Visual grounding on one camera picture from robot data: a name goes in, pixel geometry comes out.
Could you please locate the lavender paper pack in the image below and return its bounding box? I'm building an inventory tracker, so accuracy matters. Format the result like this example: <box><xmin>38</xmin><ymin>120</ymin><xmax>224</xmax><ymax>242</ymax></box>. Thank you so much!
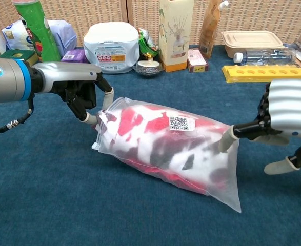
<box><xmin>47</xmin><ymin>19</ymin><xmax>78</xmax><ymax>57</ymax></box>

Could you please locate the small purple box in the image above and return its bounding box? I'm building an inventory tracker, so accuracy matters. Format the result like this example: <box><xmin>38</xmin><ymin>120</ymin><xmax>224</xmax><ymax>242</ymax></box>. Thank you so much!
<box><xmin>61</xmin><ymin>49</ymin><xmax>89</xmax><ymax>65</ymax></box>

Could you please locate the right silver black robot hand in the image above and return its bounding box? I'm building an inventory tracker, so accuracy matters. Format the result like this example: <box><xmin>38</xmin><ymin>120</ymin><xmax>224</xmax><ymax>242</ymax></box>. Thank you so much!
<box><xmin>218</xmin><ymin>78</ymin><xmax>301</xmax><ymax>175</ymax></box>

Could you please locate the tall cream orange diffuser box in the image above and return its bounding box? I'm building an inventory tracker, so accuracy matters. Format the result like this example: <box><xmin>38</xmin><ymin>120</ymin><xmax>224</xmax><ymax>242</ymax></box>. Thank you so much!
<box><xmin>158</xmin><ymin>0</ymin><xmax>195</xmax><ymax>73</ymax></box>

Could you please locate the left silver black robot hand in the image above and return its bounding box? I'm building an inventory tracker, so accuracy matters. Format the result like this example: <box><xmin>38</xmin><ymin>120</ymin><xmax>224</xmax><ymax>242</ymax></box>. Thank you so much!
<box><xmin>31</xmin><ymin>61</ymin><xmax>115</xmax><ymax>126</ymax></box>

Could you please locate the small pink red box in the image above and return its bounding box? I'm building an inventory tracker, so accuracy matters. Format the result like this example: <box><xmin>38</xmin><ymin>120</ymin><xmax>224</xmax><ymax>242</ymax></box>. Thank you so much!
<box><xmin>187</xmin><ymin>48</ymin><xmax>209</xmax><ymax>73</ymax></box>

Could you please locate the yellow tray with round holes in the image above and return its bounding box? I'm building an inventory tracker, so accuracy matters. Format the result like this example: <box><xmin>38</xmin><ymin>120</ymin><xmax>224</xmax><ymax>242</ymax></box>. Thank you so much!
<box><xmin>222</xmin><ymin>65</ymin><xmax>301</xmax><ymax>84</ymax></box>

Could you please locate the green chips can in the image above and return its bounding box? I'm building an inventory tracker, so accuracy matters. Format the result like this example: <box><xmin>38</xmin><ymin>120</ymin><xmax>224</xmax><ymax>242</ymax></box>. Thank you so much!
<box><xmin>12</xmin><ymin>0</ymin><xmax>63</xmax><ymax>64</ymax></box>

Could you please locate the black left hand cable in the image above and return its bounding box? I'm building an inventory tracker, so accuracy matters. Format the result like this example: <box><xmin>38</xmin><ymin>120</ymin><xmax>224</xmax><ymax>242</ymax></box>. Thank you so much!
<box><xmin>0</xmin><ymin>98</ymin><xmax>35</xmax><ymax>136</ymax></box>

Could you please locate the clear bag with red-white clothing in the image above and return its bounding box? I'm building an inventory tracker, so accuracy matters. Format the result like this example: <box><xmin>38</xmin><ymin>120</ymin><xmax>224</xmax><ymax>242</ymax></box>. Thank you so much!
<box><xmin>91</xmin><ymin>97</ymin><xmax>242</xmax><ymax>213</ymax></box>

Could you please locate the woven folding screen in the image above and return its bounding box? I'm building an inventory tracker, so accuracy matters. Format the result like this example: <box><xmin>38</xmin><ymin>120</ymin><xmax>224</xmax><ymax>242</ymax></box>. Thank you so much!
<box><xmin>0</xmin><ymin>0</ymin><xmax>301</xmax><ymax>48</ymax></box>

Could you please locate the white blue plastic pack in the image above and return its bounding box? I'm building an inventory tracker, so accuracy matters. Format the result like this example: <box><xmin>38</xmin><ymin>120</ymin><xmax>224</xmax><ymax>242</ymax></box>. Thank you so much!
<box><xmin>1</xmin><ymin>19</ymin><xmax>35</xmax><ymax>51</ymax></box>

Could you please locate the brown spouted stand-up pouch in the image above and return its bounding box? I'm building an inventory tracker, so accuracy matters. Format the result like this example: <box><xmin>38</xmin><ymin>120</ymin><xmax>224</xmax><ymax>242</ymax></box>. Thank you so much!
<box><xmin>199</xmin><ymin>0</ymin><xmax>229</xmax><ymax>59</ymax></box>

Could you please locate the green snack packet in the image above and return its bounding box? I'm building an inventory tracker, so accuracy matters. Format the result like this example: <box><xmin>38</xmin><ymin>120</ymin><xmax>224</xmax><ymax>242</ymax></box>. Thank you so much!
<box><xmin>137</xmin><ymin>27</ymin><xmax>160</xmax><ymax>59</ymax></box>

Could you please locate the red white black printed garment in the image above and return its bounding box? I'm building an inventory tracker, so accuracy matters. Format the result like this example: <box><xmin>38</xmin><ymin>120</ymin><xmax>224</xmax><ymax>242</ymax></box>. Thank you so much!
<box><xmin>97</xmin><ymin>105</ymin><xmax>233</xmax><ymax>195</ymax></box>

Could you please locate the clear plastic water bottle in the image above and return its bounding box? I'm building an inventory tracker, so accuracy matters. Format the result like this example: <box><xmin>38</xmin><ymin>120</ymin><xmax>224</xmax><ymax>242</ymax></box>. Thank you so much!
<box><xmin>233</xmin><ymin>48</ymin><xmax>297</xmax><ymax>66</ymax></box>

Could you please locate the small patterned ceramic bowl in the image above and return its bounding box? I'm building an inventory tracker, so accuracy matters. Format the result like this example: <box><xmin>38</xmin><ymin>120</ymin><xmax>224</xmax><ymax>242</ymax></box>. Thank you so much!
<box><xmin>133</xmin><ymin>56</ymin><xmax>164</xmax><ymax>77</ymax></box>

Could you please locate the dark green gold box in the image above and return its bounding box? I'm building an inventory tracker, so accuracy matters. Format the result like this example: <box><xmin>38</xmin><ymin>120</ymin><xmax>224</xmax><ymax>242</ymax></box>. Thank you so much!
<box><xmin>0</xmin><ymin>49</ymin><xmax>39</xmax><ymax>65</ymax></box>

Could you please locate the white lidded wipes container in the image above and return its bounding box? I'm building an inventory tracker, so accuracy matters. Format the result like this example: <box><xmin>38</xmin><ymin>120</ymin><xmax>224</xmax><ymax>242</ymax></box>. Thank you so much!
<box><xmin>83</xmin><ymin>22</ymin><xmax>141</xmax><ymax>74</ymax></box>

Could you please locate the beige lidded lunch container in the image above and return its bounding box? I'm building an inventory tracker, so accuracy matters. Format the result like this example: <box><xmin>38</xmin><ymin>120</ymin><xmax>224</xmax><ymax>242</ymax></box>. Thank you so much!
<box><xmin>221</xmin><ymin>31</ymin><xmax>286</xmax><ymax>59</ymax></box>

